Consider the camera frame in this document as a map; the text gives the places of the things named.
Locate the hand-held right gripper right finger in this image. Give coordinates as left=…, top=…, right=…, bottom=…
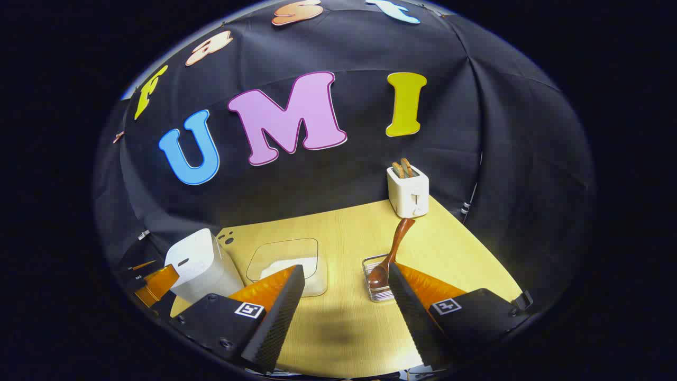
left=388, top=262, right=534, bottom=371

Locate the white rice cooker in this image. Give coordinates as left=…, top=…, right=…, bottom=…
left=164, top=229, right=245, bottom=304

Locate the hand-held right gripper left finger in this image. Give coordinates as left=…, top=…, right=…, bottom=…
left=170, top=265, right=306, bottom=374

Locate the white rice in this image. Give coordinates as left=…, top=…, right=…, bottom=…
left=259, top=258, right=327, bottom=296

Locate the clear plastic container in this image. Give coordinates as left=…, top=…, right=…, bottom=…
left=246, top=238, right=328, bottom=297

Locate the brown wooden spoon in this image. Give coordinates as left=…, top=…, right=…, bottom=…
left=369, top=217, right=416, bottom=289

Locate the metal wire chopstick holder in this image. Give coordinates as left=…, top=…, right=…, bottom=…
left=362, top=254, right=395, bottom=303

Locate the black backdrop cloth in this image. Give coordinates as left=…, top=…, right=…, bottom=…
left=93, top=0, right=597, bottom=318

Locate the backdrop stand pole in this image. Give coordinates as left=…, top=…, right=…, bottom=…
left=460, top=153, right=483, bottom=215

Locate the white toaster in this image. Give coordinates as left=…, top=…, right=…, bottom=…
left=387, top=164, right=429, bottom=219

